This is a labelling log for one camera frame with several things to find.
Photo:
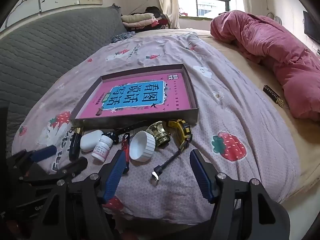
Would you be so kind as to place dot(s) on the black lipstick with gold band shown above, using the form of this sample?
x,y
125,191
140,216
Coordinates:
x,y
74,145

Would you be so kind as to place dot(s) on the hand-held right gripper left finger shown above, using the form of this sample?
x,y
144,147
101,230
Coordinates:
x,y
113,177

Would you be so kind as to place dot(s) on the black hair clip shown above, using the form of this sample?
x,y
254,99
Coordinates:
x,y
111,137

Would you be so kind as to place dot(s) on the beige bed sheet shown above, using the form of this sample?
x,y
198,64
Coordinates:
x,y
255,75

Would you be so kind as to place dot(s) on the pink book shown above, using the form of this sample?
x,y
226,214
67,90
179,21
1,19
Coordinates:
x,y
140,105

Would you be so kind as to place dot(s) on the black gold mattress label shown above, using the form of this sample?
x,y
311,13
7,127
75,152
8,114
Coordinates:
x,y
272,94

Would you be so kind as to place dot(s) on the white earbuds case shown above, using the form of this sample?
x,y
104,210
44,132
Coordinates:
x,y
90,140

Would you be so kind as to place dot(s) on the grey quilted headboard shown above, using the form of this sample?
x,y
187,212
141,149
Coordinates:
x,y
37,50

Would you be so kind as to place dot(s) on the wall television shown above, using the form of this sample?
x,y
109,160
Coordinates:
x,y
311,27

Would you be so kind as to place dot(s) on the yellow black wrist watch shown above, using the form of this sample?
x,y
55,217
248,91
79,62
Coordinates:
x,y
183,131

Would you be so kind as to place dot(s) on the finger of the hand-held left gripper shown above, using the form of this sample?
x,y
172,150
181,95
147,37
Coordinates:
x,y
43,153
75,165

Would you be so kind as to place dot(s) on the white ribbed jar lid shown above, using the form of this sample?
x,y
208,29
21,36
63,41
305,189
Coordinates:
x,y
140,145

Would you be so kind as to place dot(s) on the dark patterned cloth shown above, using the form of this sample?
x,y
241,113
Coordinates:
x,y
120,37

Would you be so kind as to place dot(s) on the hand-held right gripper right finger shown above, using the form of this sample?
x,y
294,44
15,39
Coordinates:
x,y
201,177

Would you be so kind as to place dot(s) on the pink quilt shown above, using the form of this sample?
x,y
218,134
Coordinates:
x,y
275,47

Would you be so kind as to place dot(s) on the stack of folded clothes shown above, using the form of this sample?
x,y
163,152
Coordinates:
x,y
140,20

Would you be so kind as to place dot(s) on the shallow cardboard box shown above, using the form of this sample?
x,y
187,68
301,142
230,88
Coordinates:
x,y
107,123

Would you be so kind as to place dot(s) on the white pill bottle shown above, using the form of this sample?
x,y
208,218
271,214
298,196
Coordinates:
x,y
100,151

